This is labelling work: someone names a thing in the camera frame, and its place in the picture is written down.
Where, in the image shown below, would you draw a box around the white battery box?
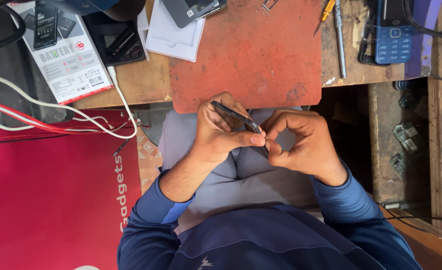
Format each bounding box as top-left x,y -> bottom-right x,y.
7,1 -> 115,106

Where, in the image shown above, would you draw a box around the dark blue object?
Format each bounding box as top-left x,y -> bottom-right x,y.
36,0 -> 147,22

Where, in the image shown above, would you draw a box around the black phone frame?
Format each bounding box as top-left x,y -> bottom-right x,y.
357,0 -> 391,67

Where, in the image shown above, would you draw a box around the purple board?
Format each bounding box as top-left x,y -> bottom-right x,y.
404,0 -> 442,80

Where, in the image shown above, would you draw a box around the white charger cable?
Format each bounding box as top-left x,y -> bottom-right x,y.
0,65 -> 138,140

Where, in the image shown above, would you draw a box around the yellow screwdriver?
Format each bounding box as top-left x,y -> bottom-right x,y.
313,0 -> 336,37

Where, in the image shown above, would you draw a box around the white box insert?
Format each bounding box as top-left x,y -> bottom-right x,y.
145,0 -> 207,63

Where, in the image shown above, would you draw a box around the red cable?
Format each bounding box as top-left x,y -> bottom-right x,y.
0,95 -> 141,144

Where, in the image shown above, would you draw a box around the blue keypad phone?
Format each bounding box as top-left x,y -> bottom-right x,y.
374,0 -> 414,65

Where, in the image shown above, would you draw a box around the black pen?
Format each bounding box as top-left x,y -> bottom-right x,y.
112,138 -> 131,158

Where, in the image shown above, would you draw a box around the red board with white lettering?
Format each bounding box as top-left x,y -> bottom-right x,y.
0,109 -> 143,270

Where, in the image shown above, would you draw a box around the wooden drawer with phone parts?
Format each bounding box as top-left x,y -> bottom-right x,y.
368,0 -> 442,241

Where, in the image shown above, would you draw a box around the thin black cable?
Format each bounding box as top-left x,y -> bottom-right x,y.
379,204 -> 442,234

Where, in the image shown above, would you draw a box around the person's blue sweatshirt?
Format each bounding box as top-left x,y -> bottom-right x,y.
117,161 -> 425,270

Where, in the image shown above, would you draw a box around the person's left hand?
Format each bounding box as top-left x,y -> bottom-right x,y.
191,91 -> 267,166

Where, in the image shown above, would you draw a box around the person's grey trousers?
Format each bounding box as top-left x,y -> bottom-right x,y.
158,106 -> 319,235

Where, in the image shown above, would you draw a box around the person's right hand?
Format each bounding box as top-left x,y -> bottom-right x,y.
260,108 -> 348,187

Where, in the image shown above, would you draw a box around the red work mat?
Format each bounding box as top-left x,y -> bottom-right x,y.
168,0 -> 323,114

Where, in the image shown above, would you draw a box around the black smartphone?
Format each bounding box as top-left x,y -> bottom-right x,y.
210,100 -> 270,157

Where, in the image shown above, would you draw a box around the black plastic tray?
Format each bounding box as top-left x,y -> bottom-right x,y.
81,10 -> 147,68

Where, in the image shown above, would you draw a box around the silver metal tool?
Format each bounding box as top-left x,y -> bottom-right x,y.
333,0 -> 347,80

